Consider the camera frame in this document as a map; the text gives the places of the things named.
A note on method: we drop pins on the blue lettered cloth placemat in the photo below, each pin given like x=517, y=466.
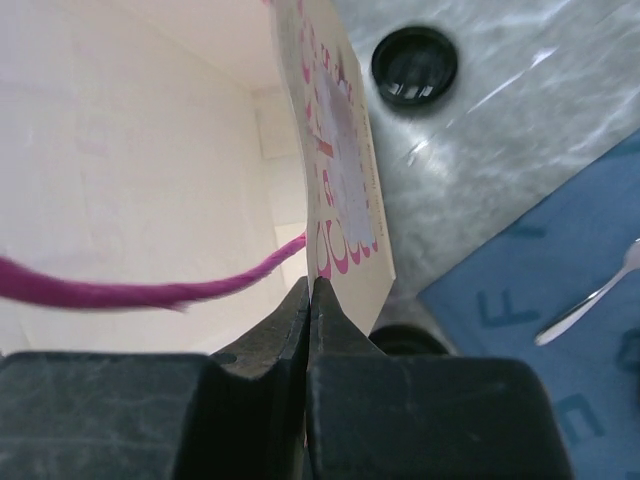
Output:
x=569, y=245

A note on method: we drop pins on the black plastic cup lid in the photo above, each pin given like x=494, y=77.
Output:
x=407, y=340
x=414, y=66

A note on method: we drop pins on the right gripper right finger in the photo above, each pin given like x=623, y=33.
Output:
x=374, y=416

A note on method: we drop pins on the pink cream paper gift bag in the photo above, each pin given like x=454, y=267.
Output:
x=135, y=213

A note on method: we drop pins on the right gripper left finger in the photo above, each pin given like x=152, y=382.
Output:
x=234, y=414

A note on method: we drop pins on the silver spoon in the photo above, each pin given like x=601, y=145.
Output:
x=565, y=322

